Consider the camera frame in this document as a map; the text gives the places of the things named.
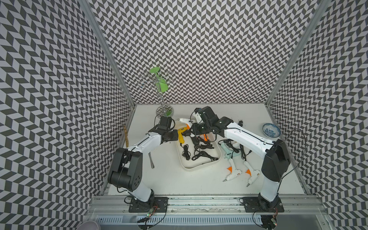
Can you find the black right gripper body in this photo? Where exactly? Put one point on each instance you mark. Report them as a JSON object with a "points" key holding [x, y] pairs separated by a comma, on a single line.
{"points": [[204, 127]]}

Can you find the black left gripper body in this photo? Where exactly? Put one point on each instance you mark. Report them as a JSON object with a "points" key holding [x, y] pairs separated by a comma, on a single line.
{"points": [[172, 135]]}

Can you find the yellow hot glue gun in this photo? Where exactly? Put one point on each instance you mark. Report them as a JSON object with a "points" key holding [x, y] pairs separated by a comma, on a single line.
{"points": [[180, 135]]}

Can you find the cream plastic storage box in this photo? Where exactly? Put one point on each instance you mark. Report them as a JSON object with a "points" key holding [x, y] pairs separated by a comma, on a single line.
{"points": [[193, 157]]}

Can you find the white glue gun grey handle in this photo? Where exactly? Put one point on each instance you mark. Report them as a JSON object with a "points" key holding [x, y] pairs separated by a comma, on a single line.
{"points": [[186, 121]]}

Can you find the black hot glue gun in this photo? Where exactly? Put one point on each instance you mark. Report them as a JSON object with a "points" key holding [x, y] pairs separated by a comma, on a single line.
{"points": [[195, 141]]}

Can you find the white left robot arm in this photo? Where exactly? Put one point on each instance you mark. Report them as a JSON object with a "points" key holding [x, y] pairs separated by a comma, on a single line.
{"points": [[127, 166]]}

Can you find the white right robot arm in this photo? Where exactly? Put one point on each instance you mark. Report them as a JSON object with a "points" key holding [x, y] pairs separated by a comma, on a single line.
{"points": [[273, 153]]}

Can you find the white glue gun orange trigger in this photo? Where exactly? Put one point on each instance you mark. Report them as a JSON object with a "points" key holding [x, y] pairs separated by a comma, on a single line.
{"points": [[234, 172]]}

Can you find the small white glue gun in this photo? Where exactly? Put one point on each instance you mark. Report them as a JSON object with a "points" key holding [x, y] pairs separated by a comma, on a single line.
{"points": [[252, 173]]}

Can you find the metal spoon on table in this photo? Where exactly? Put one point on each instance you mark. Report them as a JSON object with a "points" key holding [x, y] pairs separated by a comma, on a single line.
{"points": [[151, 161]]}

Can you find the blue white ceramic bowl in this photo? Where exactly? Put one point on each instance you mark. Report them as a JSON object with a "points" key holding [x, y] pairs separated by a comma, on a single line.
{"points": [[271, 130]]}

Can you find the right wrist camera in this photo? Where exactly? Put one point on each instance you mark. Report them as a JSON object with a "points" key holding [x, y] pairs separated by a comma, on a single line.
{"points": [[197, 116]]}

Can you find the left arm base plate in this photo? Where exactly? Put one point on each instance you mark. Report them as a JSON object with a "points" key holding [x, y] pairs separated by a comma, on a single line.
{"points": [[158, 204]]}

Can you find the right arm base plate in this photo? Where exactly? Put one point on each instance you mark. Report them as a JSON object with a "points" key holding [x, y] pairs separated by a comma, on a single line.
{"points": [[259, 204]]}

